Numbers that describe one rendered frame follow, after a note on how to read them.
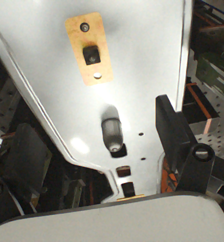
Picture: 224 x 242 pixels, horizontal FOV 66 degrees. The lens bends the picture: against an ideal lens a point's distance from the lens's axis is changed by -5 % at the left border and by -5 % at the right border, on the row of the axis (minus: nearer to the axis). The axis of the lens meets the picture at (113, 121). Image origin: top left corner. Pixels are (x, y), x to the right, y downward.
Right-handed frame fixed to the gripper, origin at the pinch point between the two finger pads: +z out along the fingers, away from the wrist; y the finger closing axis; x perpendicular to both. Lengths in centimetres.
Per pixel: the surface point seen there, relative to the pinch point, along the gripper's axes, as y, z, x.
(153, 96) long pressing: 7.0, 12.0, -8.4
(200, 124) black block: 16.4, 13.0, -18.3
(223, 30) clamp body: 20.1, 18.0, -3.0
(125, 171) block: 0.0, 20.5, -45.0
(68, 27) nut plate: -1.5, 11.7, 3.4
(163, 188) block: 15, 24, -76
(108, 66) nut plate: 1.6, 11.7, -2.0
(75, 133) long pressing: -6.0, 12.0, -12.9
